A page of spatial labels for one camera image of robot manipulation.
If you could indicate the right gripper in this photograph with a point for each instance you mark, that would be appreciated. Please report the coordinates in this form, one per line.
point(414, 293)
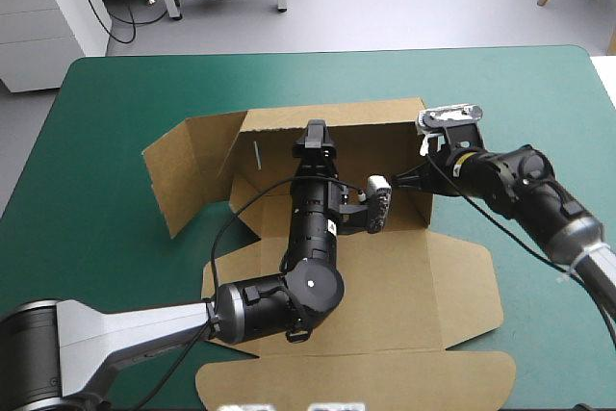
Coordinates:
point(454, 175)

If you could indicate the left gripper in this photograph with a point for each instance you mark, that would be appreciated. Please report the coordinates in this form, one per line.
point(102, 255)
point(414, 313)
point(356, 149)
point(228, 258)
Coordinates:
point(313, 213)

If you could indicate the brown cardboard box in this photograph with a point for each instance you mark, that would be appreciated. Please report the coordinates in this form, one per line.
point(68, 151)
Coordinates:
point(385, 286)

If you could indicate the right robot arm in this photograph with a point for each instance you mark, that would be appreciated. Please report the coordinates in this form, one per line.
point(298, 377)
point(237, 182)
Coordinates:
point(529, 185)

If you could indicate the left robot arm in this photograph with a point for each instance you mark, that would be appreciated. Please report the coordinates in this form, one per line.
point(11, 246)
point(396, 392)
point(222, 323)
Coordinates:
point(144, 329)

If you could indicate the white cabinet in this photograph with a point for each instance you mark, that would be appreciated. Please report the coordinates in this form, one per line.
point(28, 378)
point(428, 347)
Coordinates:
point(43, 21)

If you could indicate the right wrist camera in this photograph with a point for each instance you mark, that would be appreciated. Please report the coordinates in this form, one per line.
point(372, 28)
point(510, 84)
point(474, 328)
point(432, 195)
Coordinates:
point(450, 115)

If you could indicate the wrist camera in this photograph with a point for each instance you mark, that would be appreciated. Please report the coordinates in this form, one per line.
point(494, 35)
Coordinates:
point(378, 204)
point(450, 115)

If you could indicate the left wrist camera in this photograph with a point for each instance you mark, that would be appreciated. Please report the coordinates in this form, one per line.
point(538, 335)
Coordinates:
point(378, 204)

